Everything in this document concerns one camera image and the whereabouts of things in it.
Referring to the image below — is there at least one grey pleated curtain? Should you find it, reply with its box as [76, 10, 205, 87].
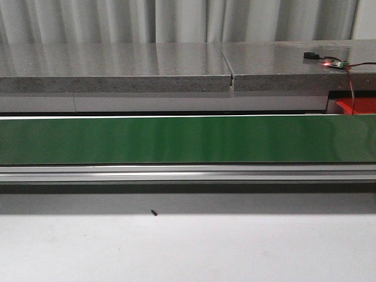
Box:
[1, 1, 375, 43]

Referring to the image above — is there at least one black connector plug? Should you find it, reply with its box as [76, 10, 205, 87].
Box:
[304, 52, 321, 60]

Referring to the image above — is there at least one small green circuit board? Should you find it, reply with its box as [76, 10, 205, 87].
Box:
[322, 59, 350, 69]

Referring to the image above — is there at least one red black wire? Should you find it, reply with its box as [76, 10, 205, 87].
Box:
[316, 55, 376, 116]

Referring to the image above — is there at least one grey stone countertop slab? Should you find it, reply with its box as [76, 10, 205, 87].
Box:
[1, 39, 375, 93]

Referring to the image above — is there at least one green conveyor belt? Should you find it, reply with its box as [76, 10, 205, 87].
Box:
[1, 115, 375, 165]

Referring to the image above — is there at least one red plastic tray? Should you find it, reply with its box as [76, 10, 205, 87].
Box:
[335, 98, 376, 115]

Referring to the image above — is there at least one aluminium conveyor frame rail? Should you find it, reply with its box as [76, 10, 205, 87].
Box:
[1, 163, 375, 183]

